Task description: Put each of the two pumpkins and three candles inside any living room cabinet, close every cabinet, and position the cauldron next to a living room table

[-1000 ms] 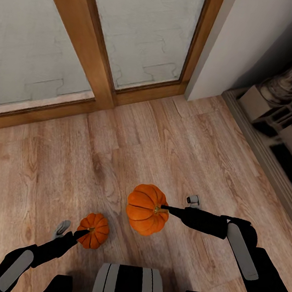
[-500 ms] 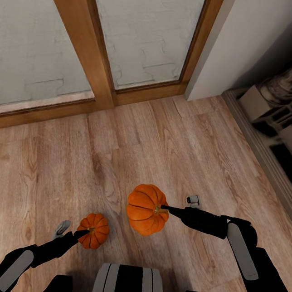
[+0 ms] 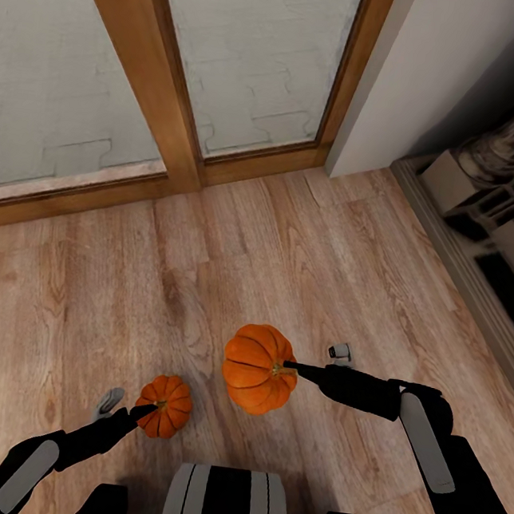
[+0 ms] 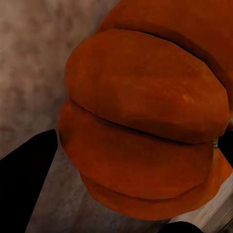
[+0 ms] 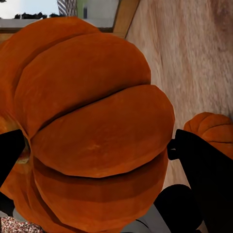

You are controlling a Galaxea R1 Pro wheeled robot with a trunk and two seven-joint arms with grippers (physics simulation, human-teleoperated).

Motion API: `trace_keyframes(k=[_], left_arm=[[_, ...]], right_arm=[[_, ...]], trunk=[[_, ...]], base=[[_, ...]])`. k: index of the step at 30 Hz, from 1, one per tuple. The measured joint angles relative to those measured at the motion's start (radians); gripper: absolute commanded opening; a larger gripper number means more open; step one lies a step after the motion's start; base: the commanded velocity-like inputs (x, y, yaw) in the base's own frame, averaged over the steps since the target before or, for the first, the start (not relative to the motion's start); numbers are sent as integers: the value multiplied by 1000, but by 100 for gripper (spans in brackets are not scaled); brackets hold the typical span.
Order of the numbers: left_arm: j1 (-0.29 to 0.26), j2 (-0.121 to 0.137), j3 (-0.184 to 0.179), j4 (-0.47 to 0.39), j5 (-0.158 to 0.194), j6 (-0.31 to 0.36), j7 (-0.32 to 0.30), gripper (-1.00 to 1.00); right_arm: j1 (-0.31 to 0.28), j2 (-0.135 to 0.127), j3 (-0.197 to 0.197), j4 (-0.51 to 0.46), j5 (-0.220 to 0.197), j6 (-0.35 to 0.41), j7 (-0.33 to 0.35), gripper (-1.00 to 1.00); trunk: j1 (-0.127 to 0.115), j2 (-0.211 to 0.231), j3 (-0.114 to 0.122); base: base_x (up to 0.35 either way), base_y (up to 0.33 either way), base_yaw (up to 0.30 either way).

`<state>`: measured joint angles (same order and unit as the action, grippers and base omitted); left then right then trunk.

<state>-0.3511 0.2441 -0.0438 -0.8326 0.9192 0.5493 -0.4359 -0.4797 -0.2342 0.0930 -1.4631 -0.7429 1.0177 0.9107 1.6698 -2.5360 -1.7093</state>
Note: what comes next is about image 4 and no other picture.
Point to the pumpkin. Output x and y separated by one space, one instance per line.
150 93

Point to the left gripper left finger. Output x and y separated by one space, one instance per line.
22 175

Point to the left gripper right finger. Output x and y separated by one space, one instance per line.
225 144

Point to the wood fireplace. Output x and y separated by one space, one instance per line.
222 220

